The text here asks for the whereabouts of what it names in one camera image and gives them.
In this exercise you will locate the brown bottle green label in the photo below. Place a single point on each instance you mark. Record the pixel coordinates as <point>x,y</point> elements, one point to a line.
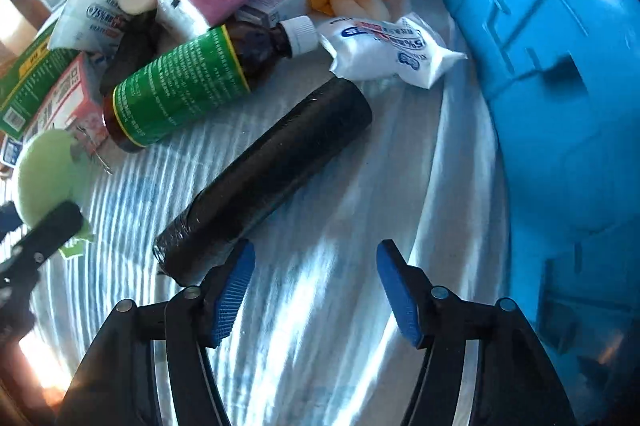
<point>180,85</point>

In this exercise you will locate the light green ball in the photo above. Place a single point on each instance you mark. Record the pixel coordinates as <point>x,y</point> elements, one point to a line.
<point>45,171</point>

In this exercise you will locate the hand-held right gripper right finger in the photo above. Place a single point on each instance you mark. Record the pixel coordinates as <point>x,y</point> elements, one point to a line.
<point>400,291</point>

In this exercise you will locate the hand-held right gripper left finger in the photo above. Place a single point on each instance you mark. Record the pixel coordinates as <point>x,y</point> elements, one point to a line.
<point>232,291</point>

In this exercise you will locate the black bag roll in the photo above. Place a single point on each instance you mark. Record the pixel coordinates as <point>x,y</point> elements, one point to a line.
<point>270,171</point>

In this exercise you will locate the blue plastic crate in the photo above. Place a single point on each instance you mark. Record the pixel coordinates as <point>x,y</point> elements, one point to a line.
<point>550,55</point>

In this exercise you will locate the small grey-white box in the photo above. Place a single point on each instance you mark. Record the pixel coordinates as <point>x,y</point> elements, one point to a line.
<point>275,3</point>

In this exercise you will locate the white wet wipes packet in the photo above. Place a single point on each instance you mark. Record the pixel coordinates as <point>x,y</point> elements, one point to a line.
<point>90,15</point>
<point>390,50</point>

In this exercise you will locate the green medicine box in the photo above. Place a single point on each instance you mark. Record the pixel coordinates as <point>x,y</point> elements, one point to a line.
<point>30,80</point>

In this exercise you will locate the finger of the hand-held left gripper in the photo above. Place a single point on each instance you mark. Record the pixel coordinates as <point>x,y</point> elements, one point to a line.
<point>55,228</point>
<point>9,218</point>

